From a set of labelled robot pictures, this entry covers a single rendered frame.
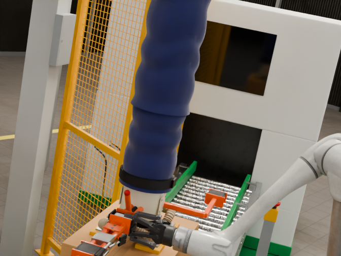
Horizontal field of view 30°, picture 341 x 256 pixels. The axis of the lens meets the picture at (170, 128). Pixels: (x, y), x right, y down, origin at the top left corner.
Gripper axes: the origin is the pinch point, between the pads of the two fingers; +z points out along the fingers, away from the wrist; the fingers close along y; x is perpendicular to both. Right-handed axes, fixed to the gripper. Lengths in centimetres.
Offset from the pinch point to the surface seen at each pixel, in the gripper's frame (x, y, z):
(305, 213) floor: 428, 119, -80
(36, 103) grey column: 130, -2, 98
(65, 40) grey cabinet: 137, -42, 89
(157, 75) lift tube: 16, -54, 1
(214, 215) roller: 211, 66, -11
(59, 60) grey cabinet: 131, -30, 89
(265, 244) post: 119, 41, -51
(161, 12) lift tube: 17, -77, 5
